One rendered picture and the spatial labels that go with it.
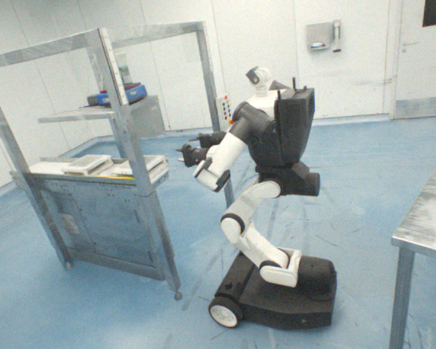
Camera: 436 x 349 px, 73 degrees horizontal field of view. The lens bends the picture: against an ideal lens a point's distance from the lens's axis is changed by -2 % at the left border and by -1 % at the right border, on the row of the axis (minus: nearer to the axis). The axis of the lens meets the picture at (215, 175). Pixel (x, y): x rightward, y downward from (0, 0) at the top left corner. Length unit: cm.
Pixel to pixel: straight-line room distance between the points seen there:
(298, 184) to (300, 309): 69
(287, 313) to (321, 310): 17
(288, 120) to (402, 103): 397
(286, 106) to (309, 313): 107
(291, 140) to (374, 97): 383
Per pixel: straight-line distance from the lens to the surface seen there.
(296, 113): 126
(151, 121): 181
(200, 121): 546
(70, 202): 245
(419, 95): 518
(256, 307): 179
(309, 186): 142
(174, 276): 202
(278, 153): 132
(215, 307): 187
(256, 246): 173
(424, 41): 506
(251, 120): 113
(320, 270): 172
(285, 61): 493
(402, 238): 111
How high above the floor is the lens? 151
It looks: 24 degrees down
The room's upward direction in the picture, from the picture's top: 11 degrees counter-clockwise
